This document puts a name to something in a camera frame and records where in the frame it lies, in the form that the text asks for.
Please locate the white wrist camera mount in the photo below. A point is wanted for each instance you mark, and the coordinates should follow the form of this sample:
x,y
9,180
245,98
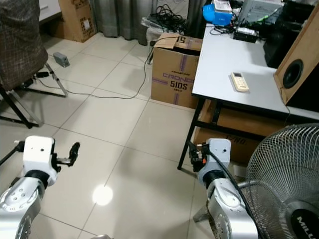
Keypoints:
x,y
219,152
40,152

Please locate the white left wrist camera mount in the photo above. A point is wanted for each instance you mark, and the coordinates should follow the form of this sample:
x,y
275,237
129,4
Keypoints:
x,y
40,152

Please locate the grey curtain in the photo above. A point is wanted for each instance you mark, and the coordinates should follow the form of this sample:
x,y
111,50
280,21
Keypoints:
x,y
114,17

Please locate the grey power adapter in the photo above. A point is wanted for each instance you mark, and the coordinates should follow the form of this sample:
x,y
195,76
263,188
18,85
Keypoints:
x,y
61,59

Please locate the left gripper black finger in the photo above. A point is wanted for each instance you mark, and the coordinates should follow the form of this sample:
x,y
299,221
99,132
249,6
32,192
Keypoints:
x,y
75,149

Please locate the white cabinet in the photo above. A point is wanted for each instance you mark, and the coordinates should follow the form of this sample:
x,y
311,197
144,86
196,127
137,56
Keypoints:
x,y
50,7

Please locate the small white box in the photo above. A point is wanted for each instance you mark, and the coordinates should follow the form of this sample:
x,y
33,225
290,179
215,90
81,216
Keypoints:
x,y
222,5

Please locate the black box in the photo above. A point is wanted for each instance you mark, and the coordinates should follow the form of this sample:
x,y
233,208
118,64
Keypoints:
x,y
276,45

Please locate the cream remote control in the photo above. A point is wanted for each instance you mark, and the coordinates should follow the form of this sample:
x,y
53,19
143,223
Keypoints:
x,y
239,82

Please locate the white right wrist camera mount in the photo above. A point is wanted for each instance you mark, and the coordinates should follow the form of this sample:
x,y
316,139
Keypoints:
x,y
219,152

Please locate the blue plastic container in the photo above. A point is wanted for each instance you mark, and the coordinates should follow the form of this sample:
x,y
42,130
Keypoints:
x,y
217,16

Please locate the grey printer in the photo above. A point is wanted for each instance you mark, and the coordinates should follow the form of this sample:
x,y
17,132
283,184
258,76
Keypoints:
x,y
259,11

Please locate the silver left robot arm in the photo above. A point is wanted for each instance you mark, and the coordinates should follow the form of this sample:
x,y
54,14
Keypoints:
x,y
25,204

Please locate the chair with brown plaid cover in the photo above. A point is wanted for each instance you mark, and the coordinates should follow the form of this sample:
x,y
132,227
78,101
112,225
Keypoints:
x,y
25,45

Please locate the small black electronic device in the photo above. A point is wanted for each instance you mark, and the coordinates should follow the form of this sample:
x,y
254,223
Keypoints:
x,y
246,33

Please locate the wooden loudspeaker box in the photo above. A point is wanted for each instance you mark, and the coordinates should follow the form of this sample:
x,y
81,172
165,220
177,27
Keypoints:
x,y
296,69

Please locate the white table with black frame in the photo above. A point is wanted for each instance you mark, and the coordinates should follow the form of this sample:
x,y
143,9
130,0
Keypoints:
x,y
229,59

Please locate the tall brown cardboard box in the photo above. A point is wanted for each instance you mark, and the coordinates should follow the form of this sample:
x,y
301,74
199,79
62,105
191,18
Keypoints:
x,y
77,20

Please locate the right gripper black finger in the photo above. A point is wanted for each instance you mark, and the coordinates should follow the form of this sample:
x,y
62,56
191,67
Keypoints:
x,y
192,152

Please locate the flat brown cardboard box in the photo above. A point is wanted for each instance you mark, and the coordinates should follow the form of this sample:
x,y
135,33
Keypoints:
x,y
239,129

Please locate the cardboard box with purple print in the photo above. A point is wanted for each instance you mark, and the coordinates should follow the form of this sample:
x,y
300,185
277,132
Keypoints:
x,y
174,74

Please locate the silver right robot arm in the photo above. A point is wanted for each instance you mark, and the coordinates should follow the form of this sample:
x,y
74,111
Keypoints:
x,y
227,209

